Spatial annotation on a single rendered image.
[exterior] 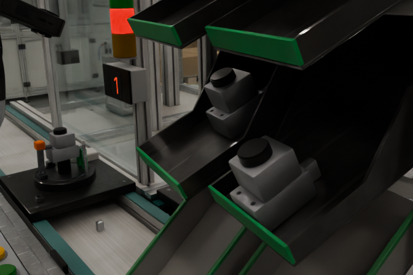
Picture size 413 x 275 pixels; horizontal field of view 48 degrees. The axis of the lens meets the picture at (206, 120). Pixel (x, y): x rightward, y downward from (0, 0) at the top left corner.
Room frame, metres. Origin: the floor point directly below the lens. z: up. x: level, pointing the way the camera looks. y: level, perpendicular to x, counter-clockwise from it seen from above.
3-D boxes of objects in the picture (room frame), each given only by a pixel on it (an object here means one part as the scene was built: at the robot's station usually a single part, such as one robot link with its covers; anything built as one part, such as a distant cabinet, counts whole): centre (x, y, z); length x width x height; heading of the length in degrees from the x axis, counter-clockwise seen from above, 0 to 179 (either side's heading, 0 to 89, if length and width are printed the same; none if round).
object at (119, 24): (0.98, 0.17, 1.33); 0.05 x 0.05 x 0.05
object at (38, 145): (0.97, 0.37, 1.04); 0.04 x 0.02 x 0.08; 127
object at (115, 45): (0.98, 0.17, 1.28); 0.05 x 0.05 x 0.05
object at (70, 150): (1.00, 0.33, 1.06); 0.08 x 0.04 x 0.07; 129
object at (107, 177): (1.00, 0.33, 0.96); 0.24 x 0.24 x 0.02; 37
